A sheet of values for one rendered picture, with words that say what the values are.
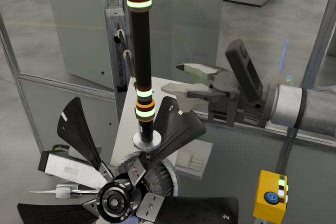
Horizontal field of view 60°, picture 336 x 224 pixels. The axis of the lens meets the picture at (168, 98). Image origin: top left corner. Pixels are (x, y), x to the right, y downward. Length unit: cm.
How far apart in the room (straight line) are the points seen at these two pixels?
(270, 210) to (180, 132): 47
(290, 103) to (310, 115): 4
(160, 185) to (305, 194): 100
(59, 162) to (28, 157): 178
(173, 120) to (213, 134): 73
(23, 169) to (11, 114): 89
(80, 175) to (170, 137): 43
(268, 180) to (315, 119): 68
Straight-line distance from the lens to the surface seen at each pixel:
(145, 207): 95
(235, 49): 52
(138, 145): 72
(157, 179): 103
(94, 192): 110
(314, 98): 56
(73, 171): 117
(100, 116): 188
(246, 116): 59
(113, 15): 118
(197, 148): 157
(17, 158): 302
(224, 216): 93
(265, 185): 120
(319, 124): 57
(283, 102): 55
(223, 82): 57
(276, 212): 117
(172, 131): 89
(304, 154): 162
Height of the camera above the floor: 197
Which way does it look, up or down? 35 degrees down
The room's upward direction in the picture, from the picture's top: straight up
